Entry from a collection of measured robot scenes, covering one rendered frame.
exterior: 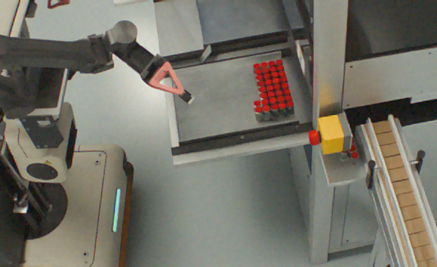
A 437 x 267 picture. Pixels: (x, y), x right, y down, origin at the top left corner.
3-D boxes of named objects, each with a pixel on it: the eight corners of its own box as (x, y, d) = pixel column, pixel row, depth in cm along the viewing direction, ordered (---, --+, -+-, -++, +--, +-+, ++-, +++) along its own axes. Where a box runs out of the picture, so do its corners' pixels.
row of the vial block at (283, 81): (282, 68, 198) (282, 58, 194) (294, 116, 187) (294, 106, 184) (275, 69, 198) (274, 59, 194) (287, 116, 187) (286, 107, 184)
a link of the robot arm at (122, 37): (80, 43, 154) (91, 75, 153) (79, 25, 143) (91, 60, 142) (127, 27, 157) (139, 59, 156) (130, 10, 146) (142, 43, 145)
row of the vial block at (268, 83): (267, 70, 198) (266, 61, 194) (279, 118, 187) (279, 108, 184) (260, 72, 198) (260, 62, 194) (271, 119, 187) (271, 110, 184)
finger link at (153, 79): (173, 103, 151) (141, 78, 151) (173, 105, 158) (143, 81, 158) (191, 79, 151) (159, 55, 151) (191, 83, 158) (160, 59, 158)
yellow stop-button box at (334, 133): (343, 127, 174) (343, 112, 168) (349, 150, 170) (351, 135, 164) (315, 133, 174) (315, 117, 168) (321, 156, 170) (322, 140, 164)
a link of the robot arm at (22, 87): (-18, 94, 156) (-11, 114, 155) (3, 76, 150) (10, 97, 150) (11, 91, 164) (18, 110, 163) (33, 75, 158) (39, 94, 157)
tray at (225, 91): (280, 58, 200) (280, 51, 197) (299, 127, 185) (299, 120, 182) (171, 78, 200) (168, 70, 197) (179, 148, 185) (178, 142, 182)
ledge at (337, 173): (364, 139, 183) (365, 135, 181) (377, 178, 175) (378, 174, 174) (317, 148, 183) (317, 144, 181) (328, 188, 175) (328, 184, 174)
